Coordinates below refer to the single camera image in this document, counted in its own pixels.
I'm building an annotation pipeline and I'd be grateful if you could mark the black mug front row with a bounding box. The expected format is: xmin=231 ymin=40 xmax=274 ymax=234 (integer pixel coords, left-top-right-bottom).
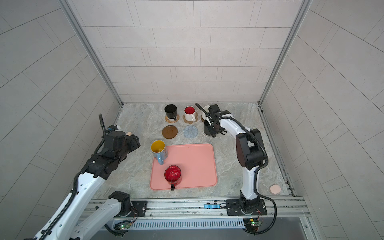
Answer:
xmin=204 ymin=120 xmax=227 ymax=138

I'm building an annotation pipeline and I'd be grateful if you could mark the black mug row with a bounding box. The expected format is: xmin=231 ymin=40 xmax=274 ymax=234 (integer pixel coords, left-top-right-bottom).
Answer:
xmin=204 ymin=120 xmax=227 ymax=138
xmin=165 ymin=104 xmax=178 ymax=121

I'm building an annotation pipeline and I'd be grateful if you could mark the cork paw print coaster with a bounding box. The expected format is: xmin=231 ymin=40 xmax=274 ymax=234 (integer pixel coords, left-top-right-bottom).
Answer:
xmin=183 ymin=112 xmax=199 ymax=125

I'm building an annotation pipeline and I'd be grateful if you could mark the grey felt round coaster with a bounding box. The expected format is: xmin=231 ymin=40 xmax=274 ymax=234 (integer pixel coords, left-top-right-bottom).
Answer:
xmin=183 ymin=125 xmax=199 ymax=139

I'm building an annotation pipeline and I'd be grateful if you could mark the white mug red inside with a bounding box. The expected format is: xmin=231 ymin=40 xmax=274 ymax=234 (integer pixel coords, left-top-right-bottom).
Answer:
xmin=184 ymin=106 xmax=196 ymax=123

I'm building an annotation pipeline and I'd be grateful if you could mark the blue mug yellow inside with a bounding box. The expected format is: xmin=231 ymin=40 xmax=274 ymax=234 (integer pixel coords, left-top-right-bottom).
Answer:
xmin=151 ymin=140 xmax=168 ymax=165

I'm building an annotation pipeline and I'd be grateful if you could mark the woven rattan coaster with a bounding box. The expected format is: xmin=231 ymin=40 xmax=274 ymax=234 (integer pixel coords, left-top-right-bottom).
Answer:
xmin=165 ymin=114 xmax=180 ymax=124

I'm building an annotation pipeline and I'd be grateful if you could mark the black mug back row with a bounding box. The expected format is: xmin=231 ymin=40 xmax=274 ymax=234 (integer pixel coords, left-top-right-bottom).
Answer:
xmin=165 ymin=104 xmax=178 ymax=121

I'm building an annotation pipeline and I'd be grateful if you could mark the brown wooden coaster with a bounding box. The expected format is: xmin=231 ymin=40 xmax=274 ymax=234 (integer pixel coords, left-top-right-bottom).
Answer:
xmin=162 ymin=125 xmax=178 ymax=139

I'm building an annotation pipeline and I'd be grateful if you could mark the red mug front row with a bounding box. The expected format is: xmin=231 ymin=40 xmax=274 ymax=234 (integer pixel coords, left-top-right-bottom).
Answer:
xmin=164 ymin=165 xmax=182 ymax=191

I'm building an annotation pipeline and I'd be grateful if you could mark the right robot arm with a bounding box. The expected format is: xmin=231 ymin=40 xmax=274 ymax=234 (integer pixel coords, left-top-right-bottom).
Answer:
xmin=195 ymin=103 xmax=277 ymax=216

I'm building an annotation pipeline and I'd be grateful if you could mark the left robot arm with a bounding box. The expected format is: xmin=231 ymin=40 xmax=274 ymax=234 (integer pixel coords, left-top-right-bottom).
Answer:
xmin=34 ymin=114 xmax=140 ymax=240

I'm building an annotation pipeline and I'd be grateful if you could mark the pink round coaster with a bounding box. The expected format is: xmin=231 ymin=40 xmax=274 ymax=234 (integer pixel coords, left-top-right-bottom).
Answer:
xmin=269 ymin=184 xmax=282 ymax=195

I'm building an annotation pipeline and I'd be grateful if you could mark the pink silicone tray mat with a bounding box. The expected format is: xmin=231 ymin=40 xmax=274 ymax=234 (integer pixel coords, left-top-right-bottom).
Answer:
xmin=150 ymin=144 xmax=218 ymax=191

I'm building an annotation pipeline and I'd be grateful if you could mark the left circuit board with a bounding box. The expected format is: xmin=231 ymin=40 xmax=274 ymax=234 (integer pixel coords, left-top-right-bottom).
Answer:
xmin=114 ymin=221 xmax=132 ymax=231

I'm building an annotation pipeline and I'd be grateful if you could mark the circuit board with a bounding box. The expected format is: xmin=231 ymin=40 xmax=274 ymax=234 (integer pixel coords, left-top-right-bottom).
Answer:
xmin=243 ymin=219 xmax=263 ymax=229
xmin=114 ymin=221 xmax=132 ymax=231

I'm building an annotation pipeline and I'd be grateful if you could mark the right circuit board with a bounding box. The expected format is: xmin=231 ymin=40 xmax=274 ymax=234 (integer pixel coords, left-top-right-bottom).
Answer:
xmin=243 ymin=219 xmax=263 ymax=229

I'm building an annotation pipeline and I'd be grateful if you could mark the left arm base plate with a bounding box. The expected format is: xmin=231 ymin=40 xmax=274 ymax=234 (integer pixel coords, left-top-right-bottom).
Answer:
xmin=118 ymin=201 xmax=148 ymax=218

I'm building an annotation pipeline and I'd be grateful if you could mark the blue clamp on rail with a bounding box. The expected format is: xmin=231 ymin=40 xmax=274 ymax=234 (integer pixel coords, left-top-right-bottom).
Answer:
xmin=204 ymin=203 xmax=221 ymax=209

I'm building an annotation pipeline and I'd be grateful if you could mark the aluminium mounting rail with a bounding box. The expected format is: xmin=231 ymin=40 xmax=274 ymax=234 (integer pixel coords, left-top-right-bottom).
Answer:
xmin=131 ymin=196 xmax=311 ymax=220

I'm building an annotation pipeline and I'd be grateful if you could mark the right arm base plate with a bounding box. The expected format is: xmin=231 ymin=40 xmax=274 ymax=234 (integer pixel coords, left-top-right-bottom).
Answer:
xmin=225 ymin=198 xmax=268 ymax=216

